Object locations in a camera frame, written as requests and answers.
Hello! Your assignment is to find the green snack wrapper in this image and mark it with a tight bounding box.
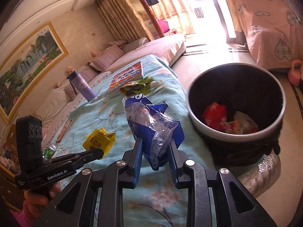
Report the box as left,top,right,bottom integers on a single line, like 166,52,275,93
120,76,163,97

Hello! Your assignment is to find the pink sofa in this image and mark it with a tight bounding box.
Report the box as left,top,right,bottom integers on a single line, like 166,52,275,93
35,33,187,124

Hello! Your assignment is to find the framed landscape painting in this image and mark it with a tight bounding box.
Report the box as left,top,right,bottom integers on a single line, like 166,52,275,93
1,22,68,124

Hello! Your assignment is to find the person's left hand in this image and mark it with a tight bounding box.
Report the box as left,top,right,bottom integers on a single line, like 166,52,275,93
24,182,61,218

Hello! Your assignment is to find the striped pink pillow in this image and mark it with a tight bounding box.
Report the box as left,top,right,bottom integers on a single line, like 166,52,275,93
90,45,124,72

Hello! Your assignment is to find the wooden stick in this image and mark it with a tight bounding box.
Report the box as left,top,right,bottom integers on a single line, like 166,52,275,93
55,120,72,142

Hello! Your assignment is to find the green soda can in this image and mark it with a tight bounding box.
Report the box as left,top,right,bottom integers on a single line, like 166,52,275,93
43,144,57,159

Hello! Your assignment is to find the blue plastic bag wrapper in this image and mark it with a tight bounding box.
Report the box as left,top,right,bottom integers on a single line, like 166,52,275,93
122,94,185,171

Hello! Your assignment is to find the pink heart pattern cover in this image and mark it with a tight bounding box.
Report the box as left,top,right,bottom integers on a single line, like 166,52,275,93
235,0,302,70

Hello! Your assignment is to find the yellow snack wrapper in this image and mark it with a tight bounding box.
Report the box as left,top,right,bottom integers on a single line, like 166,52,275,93
82,127,116,157

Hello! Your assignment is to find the beige curtain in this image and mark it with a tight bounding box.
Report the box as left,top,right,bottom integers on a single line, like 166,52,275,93
97,0,154,42

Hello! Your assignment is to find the purple thermos bottle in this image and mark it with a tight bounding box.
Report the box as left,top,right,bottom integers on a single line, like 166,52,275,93
67,70,97,101

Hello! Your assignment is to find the red snack wrapper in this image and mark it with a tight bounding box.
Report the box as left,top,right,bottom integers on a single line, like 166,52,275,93
202,102,226,132

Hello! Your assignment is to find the black round trash bin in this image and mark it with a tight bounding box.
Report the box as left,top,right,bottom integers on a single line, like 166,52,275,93
186,63,286,167

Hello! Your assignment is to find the red picture book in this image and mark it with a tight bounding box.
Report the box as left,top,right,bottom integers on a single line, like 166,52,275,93
108,61,143,92

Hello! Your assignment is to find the light blue floral tablecloth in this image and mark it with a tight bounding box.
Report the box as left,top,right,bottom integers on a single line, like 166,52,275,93
41,54,214,227

